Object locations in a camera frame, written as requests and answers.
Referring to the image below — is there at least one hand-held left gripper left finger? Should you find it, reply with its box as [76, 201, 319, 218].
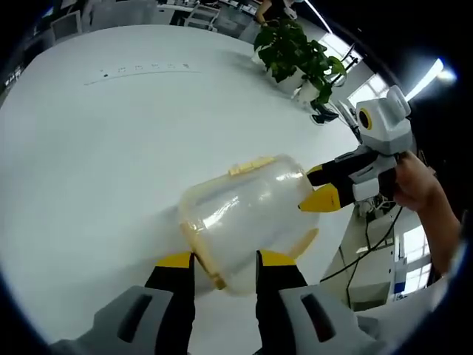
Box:
[47, 251, 197, 355]

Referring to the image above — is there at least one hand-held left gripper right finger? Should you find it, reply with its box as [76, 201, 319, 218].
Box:
[254, 249, 386, 355]

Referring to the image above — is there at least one person's right hand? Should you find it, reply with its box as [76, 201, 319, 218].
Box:
[393, 149, 445, 214]

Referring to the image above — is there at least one black stand with pole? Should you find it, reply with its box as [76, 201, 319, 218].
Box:
[311, 40, 361, 126]

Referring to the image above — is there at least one curved ceiling light strip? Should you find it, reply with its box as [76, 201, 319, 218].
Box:
[405, 57, 456, 101]

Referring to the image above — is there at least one white cabinet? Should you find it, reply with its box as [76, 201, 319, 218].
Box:
[320, 206, 402, 310]

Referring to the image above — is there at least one green potted plant white pot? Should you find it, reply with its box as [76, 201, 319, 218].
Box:
[252, 17, 349, 105]

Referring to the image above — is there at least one table power outlet strip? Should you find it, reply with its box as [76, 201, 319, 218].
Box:
[83, 61, 203, 87]

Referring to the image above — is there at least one black cable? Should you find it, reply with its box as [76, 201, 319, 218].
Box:
[319, 205, 404, 284]

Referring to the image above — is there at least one white frame chair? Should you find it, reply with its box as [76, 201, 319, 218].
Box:
[186, 2, 222, 33]
[50, 9, 83, 41]

